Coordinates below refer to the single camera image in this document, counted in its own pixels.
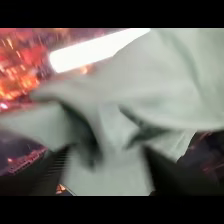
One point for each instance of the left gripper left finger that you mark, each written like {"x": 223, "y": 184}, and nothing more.
{"x": 50, "y": 173}

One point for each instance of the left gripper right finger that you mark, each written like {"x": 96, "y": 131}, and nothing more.
{"x": 170, "y": 178}

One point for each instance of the pale green T-shirt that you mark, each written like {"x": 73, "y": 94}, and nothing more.
{"x": 156, "y": 86}

